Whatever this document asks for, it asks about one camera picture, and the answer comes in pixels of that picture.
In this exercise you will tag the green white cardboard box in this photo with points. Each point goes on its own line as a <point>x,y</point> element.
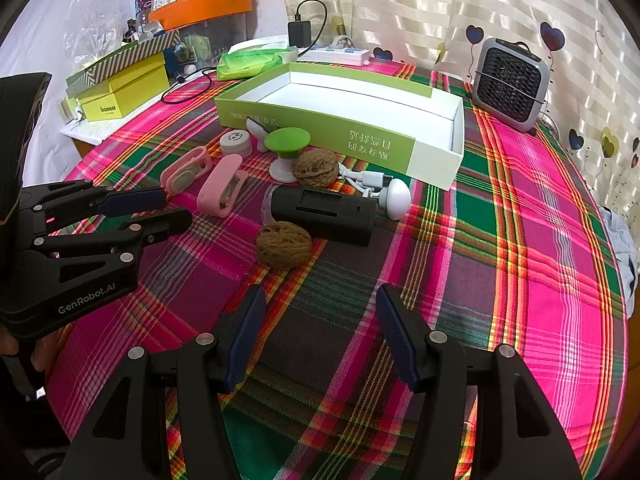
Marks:
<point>325,130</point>

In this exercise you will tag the black white mushroom-shaped holder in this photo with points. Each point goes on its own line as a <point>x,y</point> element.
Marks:
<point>257,132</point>

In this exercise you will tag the striped heart-print curtain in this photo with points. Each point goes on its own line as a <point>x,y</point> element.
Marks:
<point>425,5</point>

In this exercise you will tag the black rectangular device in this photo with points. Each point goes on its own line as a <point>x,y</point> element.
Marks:
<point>322,215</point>

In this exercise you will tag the white power strip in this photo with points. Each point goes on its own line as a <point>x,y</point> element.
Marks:
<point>340,54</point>

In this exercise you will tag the white plug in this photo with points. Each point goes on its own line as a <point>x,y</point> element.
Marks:
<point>342,40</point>

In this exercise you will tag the pink green plaid tablecloth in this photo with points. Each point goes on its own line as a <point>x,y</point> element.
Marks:
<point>500,260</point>

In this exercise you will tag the green white mushroom-shaped holder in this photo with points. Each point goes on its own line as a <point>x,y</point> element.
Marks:
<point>287,141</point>

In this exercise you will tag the white dome-shaped holder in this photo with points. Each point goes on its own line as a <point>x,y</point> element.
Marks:
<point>396,197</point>

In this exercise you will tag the light blue cloth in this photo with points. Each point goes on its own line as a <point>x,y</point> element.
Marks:
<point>620,245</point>

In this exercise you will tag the green tissue pack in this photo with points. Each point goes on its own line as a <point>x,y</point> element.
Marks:
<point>255,62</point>

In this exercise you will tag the grey mini heater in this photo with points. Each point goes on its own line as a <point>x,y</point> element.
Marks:
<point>512,85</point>

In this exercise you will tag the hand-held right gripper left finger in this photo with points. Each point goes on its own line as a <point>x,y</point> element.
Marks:
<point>247,340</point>

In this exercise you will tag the black power adapter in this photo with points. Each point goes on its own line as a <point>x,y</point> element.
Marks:
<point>299,32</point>

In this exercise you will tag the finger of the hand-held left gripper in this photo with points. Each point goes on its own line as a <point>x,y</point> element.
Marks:
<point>165,222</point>
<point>130,200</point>

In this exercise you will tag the yellow-green cardboard box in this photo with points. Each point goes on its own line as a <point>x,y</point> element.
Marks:
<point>125,92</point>

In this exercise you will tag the pink clip case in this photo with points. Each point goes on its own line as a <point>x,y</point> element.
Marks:
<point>175,180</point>

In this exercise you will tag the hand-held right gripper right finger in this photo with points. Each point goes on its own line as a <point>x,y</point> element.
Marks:
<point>397,340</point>

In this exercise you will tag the clear container with orange lid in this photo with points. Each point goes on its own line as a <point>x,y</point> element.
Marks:
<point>200,7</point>

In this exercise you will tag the clear plastic bag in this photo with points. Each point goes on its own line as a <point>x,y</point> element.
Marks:
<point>95,20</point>

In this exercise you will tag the green box with striped side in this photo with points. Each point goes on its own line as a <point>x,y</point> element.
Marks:
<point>125,62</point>

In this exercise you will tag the brown walnut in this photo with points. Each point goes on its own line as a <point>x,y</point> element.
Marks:
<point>316,168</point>
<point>284,246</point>

